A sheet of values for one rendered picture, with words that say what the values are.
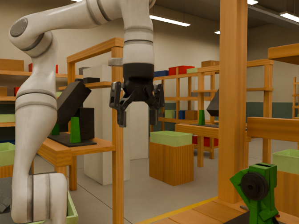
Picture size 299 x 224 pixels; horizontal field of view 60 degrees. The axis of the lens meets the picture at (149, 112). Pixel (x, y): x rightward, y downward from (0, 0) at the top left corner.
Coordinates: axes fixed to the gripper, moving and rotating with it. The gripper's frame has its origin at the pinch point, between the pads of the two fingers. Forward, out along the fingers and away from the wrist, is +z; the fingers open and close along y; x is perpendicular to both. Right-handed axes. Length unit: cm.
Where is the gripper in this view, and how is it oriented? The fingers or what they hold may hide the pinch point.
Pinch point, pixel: (138, 123)
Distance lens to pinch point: 62.8
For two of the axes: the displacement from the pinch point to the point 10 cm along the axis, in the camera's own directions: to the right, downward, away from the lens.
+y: 7.8, -0.3, 6.2
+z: 0.0, 10.0, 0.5
